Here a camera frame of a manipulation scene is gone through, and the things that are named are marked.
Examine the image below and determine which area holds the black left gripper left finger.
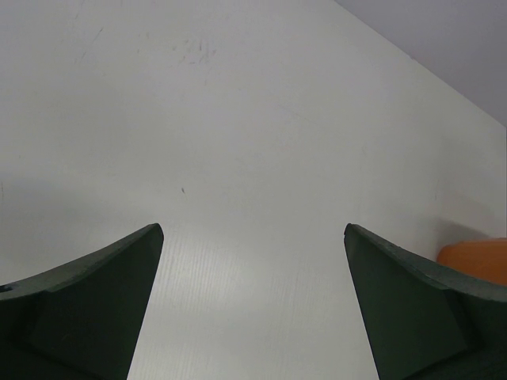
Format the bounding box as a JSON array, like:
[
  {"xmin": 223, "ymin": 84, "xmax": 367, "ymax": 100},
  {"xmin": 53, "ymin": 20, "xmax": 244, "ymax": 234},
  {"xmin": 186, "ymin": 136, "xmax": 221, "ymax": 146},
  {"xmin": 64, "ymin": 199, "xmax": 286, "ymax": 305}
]
[{"xmin": 1, "ymin": 223, "xmax": 163, "ymax": 379}]

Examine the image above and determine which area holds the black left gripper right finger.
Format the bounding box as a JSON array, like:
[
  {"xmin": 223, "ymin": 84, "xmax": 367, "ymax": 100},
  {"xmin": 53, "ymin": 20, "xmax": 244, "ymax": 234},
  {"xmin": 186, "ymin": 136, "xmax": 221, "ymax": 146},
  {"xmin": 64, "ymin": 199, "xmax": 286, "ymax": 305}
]
[{"xmin": 344, "ymin": 224, "xmax": 506, "ymax": 379}]

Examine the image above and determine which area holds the orange plastic laundry basket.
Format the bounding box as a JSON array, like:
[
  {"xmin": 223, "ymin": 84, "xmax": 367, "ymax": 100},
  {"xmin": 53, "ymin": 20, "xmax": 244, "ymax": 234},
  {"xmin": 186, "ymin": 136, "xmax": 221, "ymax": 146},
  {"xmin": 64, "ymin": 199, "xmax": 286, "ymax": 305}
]
[{"xmin": 436, "ymin": 238, "xmax": 507, "ymax": 286}]

